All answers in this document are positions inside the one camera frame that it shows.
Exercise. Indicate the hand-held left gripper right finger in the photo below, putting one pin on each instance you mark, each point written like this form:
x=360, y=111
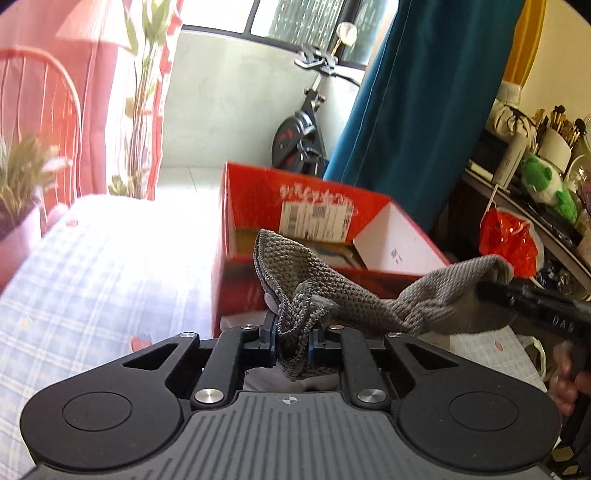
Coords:
x=313, y=349

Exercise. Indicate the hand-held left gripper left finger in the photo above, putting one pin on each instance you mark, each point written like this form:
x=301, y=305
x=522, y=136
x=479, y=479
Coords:
x=273, y=340

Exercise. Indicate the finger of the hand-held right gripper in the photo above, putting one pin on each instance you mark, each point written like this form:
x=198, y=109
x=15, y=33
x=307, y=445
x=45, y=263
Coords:
x=503, y=297

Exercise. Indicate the grey knitted cloth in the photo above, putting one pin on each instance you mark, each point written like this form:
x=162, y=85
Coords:
x=341, y=295

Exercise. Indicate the red strawberry print cardboard box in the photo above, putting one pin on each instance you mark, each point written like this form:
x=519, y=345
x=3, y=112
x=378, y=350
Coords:
x=258, y=203

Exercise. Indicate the person's right hand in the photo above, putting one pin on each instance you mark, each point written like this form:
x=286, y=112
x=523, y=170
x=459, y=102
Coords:
x=563, y=383

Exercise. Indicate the red plastic bag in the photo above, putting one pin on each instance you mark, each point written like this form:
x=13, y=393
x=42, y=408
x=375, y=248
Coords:
x=505, y=240

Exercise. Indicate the dark wooden desk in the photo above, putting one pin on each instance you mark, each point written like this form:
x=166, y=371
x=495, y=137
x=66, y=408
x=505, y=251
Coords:
x=466, y=207

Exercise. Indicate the green plush toy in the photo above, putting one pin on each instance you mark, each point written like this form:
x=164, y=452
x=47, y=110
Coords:
x=547, y=184

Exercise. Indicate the white bottle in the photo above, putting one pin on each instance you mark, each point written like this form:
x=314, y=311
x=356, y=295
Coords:
x=510, y=161

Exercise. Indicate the white cup of brushes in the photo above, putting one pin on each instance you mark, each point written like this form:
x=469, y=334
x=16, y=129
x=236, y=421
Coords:
x=554, y=143

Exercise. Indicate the teal curtain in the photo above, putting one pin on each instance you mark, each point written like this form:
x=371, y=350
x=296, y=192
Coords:
x=415, y=115

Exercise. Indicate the black exercise bike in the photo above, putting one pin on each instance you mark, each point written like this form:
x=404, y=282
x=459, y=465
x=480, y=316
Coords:
x=295, y=138

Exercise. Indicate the yellow curtain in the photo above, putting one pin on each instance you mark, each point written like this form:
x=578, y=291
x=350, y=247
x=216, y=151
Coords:
x=526, y=41

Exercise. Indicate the window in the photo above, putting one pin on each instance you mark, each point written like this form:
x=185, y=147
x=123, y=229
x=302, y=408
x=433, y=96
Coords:
x=300, y=18

